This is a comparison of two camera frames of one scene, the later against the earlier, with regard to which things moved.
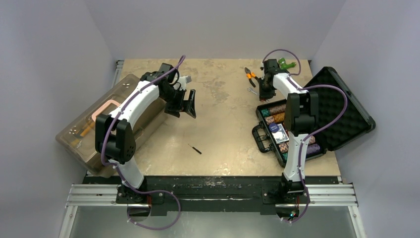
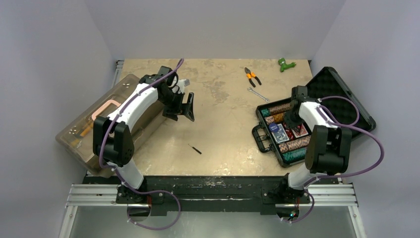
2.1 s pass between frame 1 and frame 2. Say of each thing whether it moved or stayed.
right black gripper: moved
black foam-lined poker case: stayed
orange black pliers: stayed
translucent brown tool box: stayed
